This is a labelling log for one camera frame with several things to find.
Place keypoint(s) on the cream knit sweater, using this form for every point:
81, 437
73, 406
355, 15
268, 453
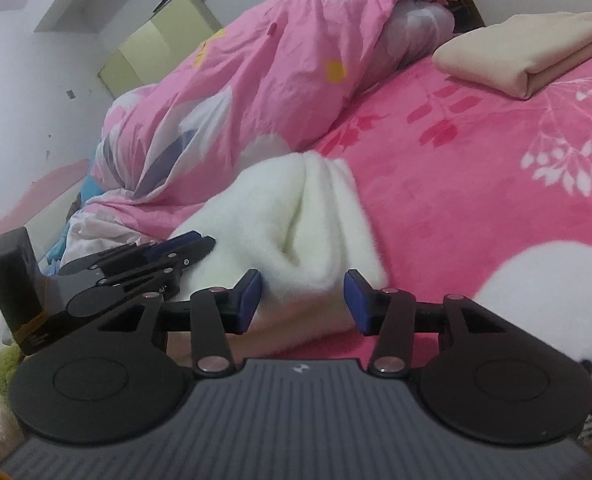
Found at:
286, 220

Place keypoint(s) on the teal striped blanket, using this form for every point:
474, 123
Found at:
88, 190

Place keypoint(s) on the white shirt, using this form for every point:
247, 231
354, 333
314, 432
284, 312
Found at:
91, 230

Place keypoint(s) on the pink patterned quilt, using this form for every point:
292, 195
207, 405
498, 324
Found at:
251, 85

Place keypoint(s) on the pink floral blanket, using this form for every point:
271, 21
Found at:
450, 200

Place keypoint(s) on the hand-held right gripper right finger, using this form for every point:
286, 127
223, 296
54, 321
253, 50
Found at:
355, 301

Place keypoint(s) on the pink and white headboard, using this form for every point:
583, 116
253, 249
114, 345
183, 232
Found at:
26, 200

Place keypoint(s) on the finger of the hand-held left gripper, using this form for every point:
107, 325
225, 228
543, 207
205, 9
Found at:
176, 245
196, 252

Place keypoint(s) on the folded beige cloth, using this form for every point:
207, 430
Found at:
515, 55

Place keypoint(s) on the grey patterned bundle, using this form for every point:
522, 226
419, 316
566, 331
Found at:
420, 30

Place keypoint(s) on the light blue cloth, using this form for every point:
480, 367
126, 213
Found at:
58, 252

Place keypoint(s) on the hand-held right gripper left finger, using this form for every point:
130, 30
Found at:
250, 301

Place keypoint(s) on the pale yellow wardrobe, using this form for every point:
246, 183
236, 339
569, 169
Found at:
156, 45

